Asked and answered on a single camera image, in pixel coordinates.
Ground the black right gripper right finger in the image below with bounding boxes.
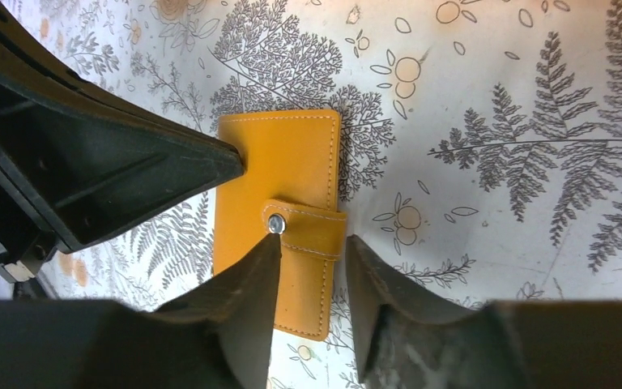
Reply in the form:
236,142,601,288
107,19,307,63
346,235,622,388

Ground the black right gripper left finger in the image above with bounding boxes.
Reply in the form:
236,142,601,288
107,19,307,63
0,233,282,388

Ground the yellow leather card holder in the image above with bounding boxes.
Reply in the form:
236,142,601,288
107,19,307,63
213,109,347,341

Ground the floral patterned table mat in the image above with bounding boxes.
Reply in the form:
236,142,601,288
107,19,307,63
0,0,622,389

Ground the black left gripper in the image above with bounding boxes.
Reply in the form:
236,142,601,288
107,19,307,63
0,11,244,282

